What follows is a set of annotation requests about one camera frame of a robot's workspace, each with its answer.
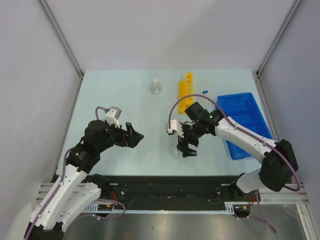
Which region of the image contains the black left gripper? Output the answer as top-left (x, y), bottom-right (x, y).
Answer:
top-left (96, 119), bottom-right (143, 152)

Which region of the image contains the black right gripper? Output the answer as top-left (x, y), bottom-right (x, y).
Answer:
top-left (176, 121), bottom-right (204, 158)

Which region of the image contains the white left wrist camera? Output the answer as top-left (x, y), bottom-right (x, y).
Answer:
top-left (104, 106), bottom-right (122, 128)

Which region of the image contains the white slotted cable duct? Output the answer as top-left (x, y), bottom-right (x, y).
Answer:
top-left (79, 201), bottom-right (253, 215)

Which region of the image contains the yellow test tube rack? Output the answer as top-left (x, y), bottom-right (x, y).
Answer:
top-left (178, 72), bottom-right (194, 114)

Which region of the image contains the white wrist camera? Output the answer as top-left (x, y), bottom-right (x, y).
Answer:
top-left (165, 119), bottom-right (184, 138)
top-left (104, 106), bottom-right (122, 128)

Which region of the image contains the glass flask with stopper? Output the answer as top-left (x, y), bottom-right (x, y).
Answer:
top-left (148, 78), bottom-right (163, 96)

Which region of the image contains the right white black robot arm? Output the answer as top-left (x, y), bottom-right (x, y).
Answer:
top-left (167, 102), bottom-right (299, 201)

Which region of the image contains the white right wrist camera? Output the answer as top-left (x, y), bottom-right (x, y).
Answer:
top-left (165, 119), bottom-right (184, 138)

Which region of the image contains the blue plastic tray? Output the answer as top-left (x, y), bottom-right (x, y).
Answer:
top-left (216, 91), bottom-right (275, 161)

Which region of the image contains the small clear glass beaker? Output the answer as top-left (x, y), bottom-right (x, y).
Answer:
top-left (169, 143), bottom-right (182, 160)

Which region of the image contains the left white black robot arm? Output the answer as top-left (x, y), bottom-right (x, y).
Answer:
top-left (24, 120), bottom-right (144, 240)

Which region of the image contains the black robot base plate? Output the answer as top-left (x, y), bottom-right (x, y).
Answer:
top-left (81, 175), bottom-right (261, 211)

